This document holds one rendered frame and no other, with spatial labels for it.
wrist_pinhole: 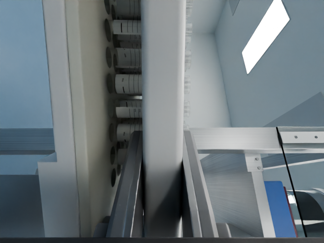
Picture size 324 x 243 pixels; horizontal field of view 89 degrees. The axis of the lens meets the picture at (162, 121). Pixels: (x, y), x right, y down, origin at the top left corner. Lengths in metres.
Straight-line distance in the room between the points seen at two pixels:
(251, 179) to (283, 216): 0.13
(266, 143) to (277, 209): 0.19
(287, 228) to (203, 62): 5.01
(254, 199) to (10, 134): 0.66
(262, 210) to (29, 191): 0.72
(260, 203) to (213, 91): 4.38
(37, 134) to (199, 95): 4.33
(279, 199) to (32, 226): 0.75
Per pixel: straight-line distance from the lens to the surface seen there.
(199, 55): 5.53
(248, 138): 0.49
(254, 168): 0.54
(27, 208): 0.75
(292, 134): 0.55
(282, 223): 0.61
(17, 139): 0.56
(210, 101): 4.62
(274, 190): 0.60
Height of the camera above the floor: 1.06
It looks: 1 degrees up
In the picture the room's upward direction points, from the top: 90 degrees clockwise
